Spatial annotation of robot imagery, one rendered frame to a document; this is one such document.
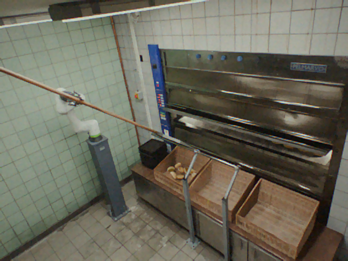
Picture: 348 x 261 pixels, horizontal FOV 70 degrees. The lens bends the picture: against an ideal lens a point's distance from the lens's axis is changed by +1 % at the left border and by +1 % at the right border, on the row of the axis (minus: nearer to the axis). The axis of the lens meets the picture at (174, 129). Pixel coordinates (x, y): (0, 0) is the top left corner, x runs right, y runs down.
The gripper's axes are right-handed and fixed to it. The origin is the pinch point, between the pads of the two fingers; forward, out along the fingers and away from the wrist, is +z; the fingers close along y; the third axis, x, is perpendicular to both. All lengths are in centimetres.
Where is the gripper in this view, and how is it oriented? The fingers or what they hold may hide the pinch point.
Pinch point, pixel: (79, 100)
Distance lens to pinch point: 209.3
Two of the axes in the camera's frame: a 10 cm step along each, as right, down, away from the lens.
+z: 7.1, 2.5, -6.6
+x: -6.0, -2.7, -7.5
